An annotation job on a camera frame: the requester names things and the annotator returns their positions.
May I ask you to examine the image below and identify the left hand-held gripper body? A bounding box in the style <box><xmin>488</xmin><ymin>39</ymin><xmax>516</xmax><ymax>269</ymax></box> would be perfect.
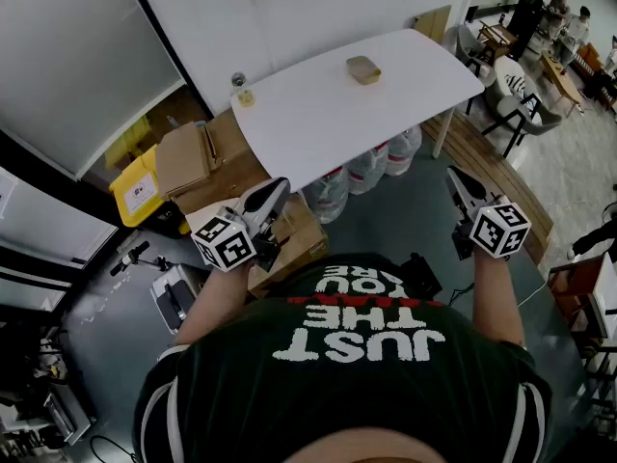
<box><xmin>191</xmin><ymin>177</ymin><xmax>293</xmax><ymax>273</ymax></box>

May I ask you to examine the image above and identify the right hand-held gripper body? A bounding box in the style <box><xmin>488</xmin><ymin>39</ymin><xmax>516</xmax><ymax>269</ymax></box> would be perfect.
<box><xmin>445</xmin><ymin>165</ymin><xmax>532</xmax><ymax>262</ymax></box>

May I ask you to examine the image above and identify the tan rectangular tray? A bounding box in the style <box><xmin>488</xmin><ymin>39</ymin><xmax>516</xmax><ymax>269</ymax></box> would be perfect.
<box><xmin>345</xmin><ymin>55</ymin><xmax>383</xmax><ymax>86</ymax></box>

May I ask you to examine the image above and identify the person's right forearm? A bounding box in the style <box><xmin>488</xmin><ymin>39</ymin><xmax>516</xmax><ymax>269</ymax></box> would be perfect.
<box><xmin>469</xmin><ymin>246</ymin><xmax>525</xmax><ymax>348</ymax></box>

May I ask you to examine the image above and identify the person's left forearm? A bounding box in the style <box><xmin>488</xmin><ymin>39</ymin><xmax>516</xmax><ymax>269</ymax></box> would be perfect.
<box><xmin>174</xmin><ymin>257</ymin><xmax>264</xmax><ymax>346</ymax></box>

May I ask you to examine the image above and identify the wooden slatted platform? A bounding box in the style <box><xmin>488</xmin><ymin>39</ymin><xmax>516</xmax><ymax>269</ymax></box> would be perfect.
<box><xmin>419</xmin><ymin>111</ymin><xmax>554</xmax><ymax>267</ymax></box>

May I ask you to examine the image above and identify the taped cardboard box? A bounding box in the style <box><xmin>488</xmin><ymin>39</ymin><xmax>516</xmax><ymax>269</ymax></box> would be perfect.
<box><xmin>245</xmin><ymin>193</ymin><xmax>330</xmax><ymax>301</ymax></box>

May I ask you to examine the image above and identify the white grey machine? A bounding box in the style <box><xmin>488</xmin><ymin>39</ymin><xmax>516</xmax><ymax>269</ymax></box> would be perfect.
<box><xmin>149</xmin><ymin>263</ymin><xmax>211</xmax><ymax>335</ymax></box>

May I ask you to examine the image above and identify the large cardboard box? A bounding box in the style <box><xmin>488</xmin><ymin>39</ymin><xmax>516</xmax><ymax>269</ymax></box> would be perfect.
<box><xmin>168</xmin><ymin>111</ymin><xmax>271</xmax><ymax>216</ymax></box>

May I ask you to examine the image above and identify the black box device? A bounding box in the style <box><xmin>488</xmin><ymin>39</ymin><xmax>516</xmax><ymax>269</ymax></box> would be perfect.
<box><xmin>397</xmin><ymin>252</ymin><xmax>443</xmax><ymax>303</ymax></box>

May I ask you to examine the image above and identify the yellow plastic bin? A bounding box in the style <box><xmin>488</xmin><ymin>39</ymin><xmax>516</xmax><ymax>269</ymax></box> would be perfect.
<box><xmin>108</xmin><ymin>143</ymin><xmax>191</xmax><ymax>236</ymax></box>

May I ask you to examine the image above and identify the large clear water jug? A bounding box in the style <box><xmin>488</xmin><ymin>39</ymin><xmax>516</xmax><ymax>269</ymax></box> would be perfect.
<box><xmin>344</xmin><ymin>142</ymin><xmax>390</xmax><ymax>196</ymax></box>
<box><xmin>303</xmin><ymin>164</ymin><xmax>351</xmax><ymax>225</ymax></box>
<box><xmin>384</xmin><ymin>123</ymin><xmax>424</xmax><ymax>177</ymax></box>

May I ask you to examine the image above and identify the white table leg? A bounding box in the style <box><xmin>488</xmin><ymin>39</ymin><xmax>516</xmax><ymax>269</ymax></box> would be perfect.
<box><xmin>431</xmin><ymin>105</ymin><xmax>457</xmax><ymax>159</ymax></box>

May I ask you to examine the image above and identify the grey chair with black legs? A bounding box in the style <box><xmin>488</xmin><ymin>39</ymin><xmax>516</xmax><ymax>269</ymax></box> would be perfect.
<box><xmin>484</xmin><ymin>55</ymin><xmax>564</xmax><ymax>158</ymax></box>

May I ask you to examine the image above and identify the white storage box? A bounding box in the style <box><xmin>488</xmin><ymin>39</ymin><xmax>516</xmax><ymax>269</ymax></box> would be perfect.
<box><xmin>591</xmin><ymin>253</ymin><xmax>617</xmax><ymax>341</ymax></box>

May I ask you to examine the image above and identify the clear bottle with yellow liquid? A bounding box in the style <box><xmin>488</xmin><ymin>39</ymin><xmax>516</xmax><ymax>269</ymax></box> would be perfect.
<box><xmin>229</xmin><ymin>71</ymin><xmax>255</xmax><ymax>109</ymax></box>

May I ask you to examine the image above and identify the white patterned cushion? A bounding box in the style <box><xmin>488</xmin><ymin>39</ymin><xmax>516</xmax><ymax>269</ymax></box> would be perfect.
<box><xmin>494</xmin><ymin>55</ymin><xmax>539</xmax><ymax>100</ymax></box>

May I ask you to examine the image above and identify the wooden coffee table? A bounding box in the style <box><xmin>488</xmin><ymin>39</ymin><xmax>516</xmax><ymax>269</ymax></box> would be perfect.
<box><xmin>539</xmin><ymin>50</ymin><xmax>587</xmax><ymax>118</ymax></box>

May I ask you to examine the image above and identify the person's dark printed t-shirt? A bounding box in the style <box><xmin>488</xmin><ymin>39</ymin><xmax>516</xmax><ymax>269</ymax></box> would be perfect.
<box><xmin>132</xmin><ymin>252</ymin><xmax>553</xmax><ymax>463</ymax></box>

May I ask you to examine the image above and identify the orange wooden cabinet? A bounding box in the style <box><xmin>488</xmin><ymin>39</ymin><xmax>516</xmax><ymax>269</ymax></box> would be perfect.
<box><xmin>573</xmin><ymin>41</ymin><xmax>617</xmax><ymax>115</ymax></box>

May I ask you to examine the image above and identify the plain grey chair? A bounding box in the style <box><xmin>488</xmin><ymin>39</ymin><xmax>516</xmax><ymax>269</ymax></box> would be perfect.
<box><xmin>443</xmin><ymin>24</ymin><xmax>497</xmax><ymax>89</ymax></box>

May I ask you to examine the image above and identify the small wooden stool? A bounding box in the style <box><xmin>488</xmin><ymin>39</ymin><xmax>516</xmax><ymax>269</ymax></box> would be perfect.
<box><xmin>476</xmin><ymin>19</ymin><xmax>520</xmax><ymax>65</ymax></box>

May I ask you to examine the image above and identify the black standing board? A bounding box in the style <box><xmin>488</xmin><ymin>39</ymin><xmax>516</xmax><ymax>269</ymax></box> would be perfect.
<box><xmin>505</xmin><ymin>0</ymin><xmax>546</xmax><ymax>60</ymax></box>

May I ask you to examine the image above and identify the flat cardboard sheet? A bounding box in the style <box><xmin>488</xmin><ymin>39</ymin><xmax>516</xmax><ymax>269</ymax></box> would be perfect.
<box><xmin>413</xmin><ymin>5</ymin><xmax>453</xmax><ymax>45</ymax></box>

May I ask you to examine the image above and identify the cluttered metal rack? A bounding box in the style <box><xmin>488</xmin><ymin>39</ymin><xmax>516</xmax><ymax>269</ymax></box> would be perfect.
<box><xmin>0</xmin><ymin>325</ymin><xmax>93</xmax><ymax>463</ymax></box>

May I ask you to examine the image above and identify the person's face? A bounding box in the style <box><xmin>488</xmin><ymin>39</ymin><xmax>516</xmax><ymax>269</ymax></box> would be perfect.
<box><xmin>288</xmin><ymin>417</ymin><xmax>440</xmax><ymax>463</ymax></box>

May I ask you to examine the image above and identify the black floor cable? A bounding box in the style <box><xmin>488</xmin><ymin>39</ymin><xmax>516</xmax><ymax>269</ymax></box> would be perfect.
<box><xmin>445</xmin><ymin>281</ymin><xmax>476</xmax><ymax>308</ymax></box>

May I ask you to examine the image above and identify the black scooter handlebar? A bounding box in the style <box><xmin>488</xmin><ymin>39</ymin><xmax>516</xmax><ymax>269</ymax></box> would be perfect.
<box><xmin>109</xmin><ymin>240</ymin><xmax>170</xmax><ymax>277</ymax></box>

